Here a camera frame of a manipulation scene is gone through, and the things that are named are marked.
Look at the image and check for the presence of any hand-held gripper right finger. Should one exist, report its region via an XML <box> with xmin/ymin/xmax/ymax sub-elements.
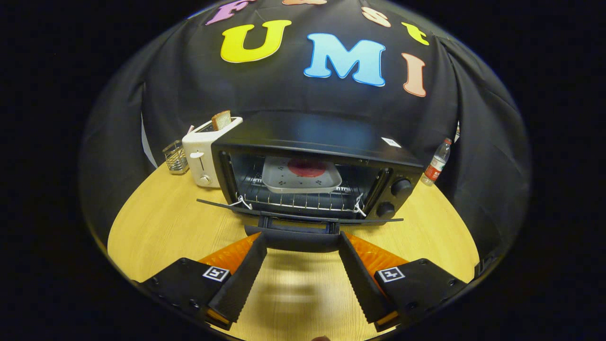
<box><xmin>338</xmin><ymin>231</ymin><xmax>469</xmax><ymax>332</ymax></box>

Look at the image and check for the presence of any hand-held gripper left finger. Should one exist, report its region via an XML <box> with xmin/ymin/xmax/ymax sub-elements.
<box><xmin>130</xmin><ymin>232</ymin><xmax>268</xmax><ymax>331</ymax></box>

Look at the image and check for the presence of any white square plate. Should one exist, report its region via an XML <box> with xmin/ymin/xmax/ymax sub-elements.
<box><xmin>261</xmin><ymin>156</ymin><xmax>342</xmax><ymax>194</ymax></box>

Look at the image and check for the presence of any round pink ham slice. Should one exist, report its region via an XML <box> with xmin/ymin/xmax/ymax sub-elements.
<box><xmin>287</xmin><ymin>158</ymin><xmax>327</xmax><ymax>178</ymax></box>

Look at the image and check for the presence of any black toaster oven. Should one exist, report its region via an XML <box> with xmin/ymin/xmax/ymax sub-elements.
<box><xmin>196</xmin><ymin>111</ymin><xmax>424</xmax><ymax>253</ymax></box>

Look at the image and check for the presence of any white pop-up toaster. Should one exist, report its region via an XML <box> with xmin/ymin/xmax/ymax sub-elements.
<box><xmin>182</xmin><ymin>117</ymin><xmax>243</xmax><ymax>188</ymax></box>

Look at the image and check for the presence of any clear plastic water bottle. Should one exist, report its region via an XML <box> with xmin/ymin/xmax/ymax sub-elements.
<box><xmin>421</xmin><ymin>138</ymin><xmax>452</xmax><ymax>186</ymax></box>

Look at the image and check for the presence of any toasted bread slice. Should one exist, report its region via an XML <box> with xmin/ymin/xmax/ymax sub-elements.
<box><xmin>211</xmin><ymin>110</ymin><xmax>232</xmax><ymax>132</ymax></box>

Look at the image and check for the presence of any metal wire basket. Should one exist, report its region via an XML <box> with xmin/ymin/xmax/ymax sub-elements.
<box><xmin>162</xmin><ymin>140</ymin><xmax>190</xmax><ymax>175</ymax></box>

